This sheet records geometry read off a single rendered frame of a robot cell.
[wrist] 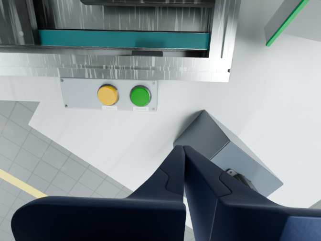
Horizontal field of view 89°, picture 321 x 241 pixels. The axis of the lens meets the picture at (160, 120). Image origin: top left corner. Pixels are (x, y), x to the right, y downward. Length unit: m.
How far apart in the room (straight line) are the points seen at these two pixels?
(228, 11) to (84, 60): 0.29
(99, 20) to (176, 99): 0.26
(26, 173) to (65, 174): 0.40
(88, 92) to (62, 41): 0.11
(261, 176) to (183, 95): 0.26
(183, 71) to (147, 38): 0.10
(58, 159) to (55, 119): 1.31
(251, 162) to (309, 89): 0.32
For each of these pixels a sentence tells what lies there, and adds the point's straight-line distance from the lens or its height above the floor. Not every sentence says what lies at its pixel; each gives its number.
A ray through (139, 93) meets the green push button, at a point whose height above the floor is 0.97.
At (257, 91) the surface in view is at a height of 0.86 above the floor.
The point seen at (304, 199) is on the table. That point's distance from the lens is 0.78.
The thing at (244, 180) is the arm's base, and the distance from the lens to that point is 0.32.
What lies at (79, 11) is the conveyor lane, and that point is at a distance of 0.45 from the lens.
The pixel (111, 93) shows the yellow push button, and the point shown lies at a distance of 0.36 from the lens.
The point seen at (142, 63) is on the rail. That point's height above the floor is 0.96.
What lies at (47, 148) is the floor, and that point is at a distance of 1.87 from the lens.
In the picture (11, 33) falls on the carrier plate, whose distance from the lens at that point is 0.45.
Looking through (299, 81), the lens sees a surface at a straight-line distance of 0.57.
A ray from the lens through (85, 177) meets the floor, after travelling 1.86.
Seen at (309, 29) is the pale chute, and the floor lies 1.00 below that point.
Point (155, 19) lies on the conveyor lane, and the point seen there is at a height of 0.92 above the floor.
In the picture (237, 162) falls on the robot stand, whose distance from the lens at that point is 0.32.
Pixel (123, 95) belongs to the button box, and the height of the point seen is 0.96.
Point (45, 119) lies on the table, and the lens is 0.60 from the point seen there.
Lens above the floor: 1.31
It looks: 71 degrees down
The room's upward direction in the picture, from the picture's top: 174 degrees counter-clockwise
